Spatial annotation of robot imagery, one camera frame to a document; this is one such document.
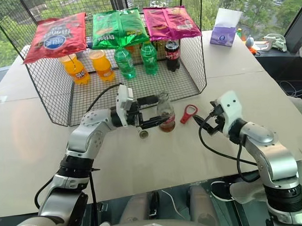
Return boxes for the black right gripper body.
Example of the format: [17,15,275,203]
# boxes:
[205,107,226,136]

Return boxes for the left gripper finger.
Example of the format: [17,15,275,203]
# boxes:
[140,116,168,129]
[136,94,160,110]

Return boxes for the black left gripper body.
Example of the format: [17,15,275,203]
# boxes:
[125,100,144,127]

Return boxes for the clear glass bottle brown drink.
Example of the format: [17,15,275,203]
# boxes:
[156,91,177,134]

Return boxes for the red bottle opener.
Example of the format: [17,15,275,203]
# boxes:
[179,104,198,124]

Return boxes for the green soda plastic bottle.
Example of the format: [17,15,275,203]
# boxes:
[113,46,137,81]
[140,41,159,76]

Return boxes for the dark cola plastic bottle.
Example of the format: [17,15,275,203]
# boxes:
[164,39,182,73]

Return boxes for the orange soda plastic bottle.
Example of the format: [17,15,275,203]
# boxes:
[88,49,116,82]
[59,53,90,86]

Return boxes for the black shoe white sole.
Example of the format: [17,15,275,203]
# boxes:
[210,180,234,202]

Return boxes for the purple tissue box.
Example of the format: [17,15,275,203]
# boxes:
[208,7,244,49]

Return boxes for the small blue toy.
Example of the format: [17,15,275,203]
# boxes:
[244,35,255,49]

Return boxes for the grey rounded leg shape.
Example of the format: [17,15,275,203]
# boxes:
[119,193,150,225]
[189,185,217,223]

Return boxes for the green chip bag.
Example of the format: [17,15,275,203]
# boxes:
[90,8,151,51]

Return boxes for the magenta chip bag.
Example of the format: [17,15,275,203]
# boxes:
[142,5,203,42]

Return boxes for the white green plush toy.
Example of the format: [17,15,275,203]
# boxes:
[261,33,288,53]

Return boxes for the red chip bag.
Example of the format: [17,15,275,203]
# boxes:
[20,12,88,65]

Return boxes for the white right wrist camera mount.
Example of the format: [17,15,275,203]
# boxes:
[214,91,244,136]

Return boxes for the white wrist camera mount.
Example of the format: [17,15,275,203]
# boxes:
[114,84,135,117]
[214,91,244,136]

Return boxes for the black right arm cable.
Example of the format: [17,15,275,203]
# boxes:
[197,112,261,185]

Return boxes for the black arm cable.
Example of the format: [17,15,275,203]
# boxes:
[30,83,127,211]
[197,112,261,185]

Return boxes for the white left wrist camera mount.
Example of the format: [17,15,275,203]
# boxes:
[114,84,135,117]

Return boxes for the black wire mesh rack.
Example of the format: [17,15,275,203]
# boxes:
[0,0,209,130]

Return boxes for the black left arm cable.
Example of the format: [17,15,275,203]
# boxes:
[30,83,127,211]

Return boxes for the thin white cable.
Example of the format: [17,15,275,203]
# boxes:
[161,188,185,215]

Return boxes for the thin floor cables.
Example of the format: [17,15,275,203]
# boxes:
[280,80,302,99]

